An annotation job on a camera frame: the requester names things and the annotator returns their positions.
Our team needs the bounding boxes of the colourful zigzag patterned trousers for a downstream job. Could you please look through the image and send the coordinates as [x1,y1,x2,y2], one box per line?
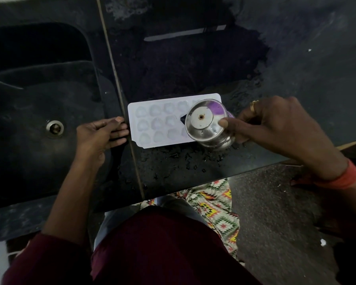
[141,178,241,261]

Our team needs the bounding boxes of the round metal sink drain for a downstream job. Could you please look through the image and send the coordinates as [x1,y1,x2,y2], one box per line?
[46,120,64,136]

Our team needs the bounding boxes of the black kitchen sink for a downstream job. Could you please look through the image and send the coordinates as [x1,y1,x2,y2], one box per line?
[0,23,123,212]

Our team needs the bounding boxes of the person's left hand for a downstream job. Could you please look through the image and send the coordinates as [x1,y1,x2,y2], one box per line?
[75,116,130,170]

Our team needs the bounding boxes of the shiny steel tumbler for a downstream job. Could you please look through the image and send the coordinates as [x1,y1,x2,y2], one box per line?
[185,99,237,151]

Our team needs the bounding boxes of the maroon shirt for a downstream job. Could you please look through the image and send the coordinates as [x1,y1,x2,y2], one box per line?
[1,205,263,285]

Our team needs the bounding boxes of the orange wrist thread band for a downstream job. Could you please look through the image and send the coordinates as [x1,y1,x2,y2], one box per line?
[314,159,356,190]

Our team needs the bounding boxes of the person's left forearm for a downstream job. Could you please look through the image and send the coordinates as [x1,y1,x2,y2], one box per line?
[42,159,105,246]

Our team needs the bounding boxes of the person's right forearm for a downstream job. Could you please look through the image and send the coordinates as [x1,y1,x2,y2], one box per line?
[316,175,356,235]

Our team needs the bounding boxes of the white ice cube tray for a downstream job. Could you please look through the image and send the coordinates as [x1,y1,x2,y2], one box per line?
[127,93,223,149]

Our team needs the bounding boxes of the person's right hand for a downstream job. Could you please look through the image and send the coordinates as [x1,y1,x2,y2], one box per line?
[218,96,349,182]

